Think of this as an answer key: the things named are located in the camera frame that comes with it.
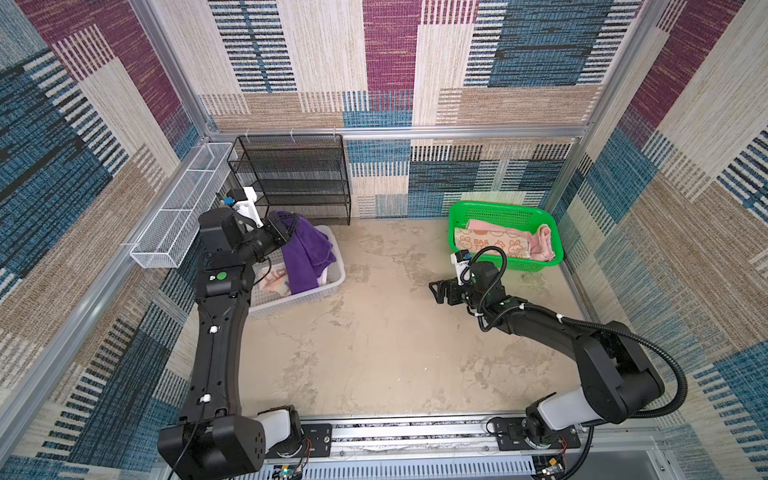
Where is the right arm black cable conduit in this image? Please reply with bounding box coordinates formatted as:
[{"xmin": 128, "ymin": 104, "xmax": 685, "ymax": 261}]
[{"xmin": 560, "ymin": 316, "xmax": 689, "ymax": 480}]

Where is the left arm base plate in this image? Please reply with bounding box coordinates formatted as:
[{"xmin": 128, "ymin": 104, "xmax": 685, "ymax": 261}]
[{"xmin": 266, "ymin": 423, "xmax": 333, "ymax": 461}]

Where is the white plastic laundry basket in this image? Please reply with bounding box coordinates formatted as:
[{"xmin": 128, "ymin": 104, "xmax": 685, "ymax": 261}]
[{"xmin": 247, "ymin": 224, "xmax": 347, "ymax": 318}]

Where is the orange patterned towel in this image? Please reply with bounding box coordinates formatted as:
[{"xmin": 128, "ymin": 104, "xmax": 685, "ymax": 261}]
[{"xmin": 454, "ymin": 228, "xmax": 531, "ymax": 259}]

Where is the white wire mesh tray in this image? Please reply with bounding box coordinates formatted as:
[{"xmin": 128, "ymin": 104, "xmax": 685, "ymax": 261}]
[{"xmin": 130, "ymin": 143, "xmax": 233, "ymax": 269}]

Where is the purple towel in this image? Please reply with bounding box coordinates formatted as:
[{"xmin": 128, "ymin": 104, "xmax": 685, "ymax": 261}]
[{"xmin": 275, "ymin": 211, "xmax": 337, "ymax": 295}]

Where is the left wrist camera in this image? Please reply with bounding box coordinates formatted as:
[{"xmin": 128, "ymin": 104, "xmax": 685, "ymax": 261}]
[{"xmin": 222, "ymin": 187, "xmax": 263, "ymax": 228}]

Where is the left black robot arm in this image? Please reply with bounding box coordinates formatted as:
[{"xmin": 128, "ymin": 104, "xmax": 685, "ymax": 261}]
[{"xmin": 157, "ymin": 207, "xmax": 304, "ymax": 479}]

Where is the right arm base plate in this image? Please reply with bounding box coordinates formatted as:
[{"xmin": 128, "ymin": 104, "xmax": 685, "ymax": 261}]
[{"xmin": 485, "ymin": 416, "xmax": 581, "ymax": 451}]

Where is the white printed rabbit towel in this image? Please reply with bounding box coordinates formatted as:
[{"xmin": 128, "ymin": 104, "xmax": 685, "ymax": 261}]
[{"xmin": 257, "ymin": 266, "xmax": 291, "ymax": 297}]

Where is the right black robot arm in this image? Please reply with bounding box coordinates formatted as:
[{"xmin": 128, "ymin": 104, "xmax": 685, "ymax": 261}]
[{"xmin": 428, "ymin": 262, "xmax": 665, "ymax": 448}]

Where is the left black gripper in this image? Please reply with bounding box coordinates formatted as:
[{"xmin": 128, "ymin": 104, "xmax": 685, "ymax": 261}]
[{"xmin": 236, "ymin": 212, "xmax": 297, "ymax": 269}]

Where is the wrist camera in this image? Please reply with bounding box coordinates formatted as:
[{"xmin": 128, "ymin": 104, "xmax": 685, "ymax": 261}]
[
  {"xmin": 222, "ymin": 187, "xmax": 263, "ymax": 228},
  {"xmin": 451, "ymin": 250, "xmax": 472, "ymax": 286}
]

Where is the pink towel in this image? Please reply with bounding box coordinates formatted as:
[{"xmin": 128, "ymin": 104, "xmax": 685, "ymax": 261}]
[{"xmin": 464, "ymin": 220, "xmax": 556, "ymax": 262}]

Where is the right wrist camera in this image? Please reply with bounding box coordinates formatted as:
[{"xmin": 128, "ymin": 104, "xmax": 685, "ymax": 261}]
[{"xmin": 451, "ymin": 250, "xmax": 472, "ymax": 286}]

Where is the black wire mesh shelf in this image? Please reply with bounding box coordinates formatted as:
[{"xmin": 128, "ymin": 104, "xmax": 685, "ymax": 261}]
[{"xmin": 229, "ymin": 134, "xmax": 352, "ymax": 225}]

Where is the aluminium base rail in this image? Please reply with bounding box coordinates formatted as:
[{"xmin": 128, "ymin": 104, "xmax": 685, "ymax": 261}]
[{"xmin": 254, "ymin": 412, "xmax": 684, "ymax": 479}]

